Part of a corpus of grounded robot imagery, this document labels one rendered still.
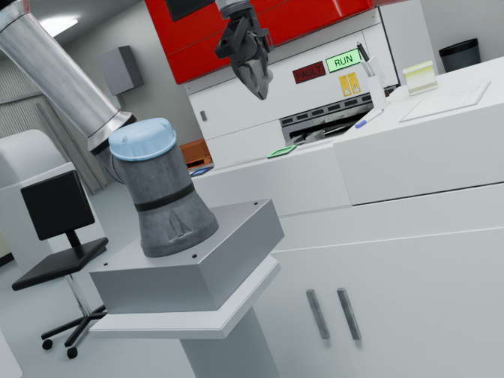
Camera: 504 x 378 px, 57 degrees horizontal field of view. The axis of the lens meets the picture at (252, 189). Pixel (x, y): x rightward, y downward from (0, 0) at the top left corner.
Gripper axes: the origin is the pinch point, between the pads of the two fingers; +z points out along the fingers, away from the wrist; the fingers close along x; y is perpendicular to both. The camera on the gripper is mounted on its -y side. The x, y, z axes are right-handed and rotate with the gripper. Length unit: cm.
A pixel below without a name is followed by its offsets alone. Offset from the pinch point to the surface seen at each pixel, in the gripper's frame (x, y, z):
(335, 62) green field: 2, 58, 0
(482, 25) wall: 6, 643, 35
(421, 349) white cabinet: -21, -4, 66
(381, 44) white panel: -14, 59, 0
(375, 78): -19.4, 23.4, 6.1
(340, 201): -12.8, -3.9, 27.3
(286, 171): -2.3, -3.9, 18.0
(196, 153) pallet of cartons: 479, 547, 86
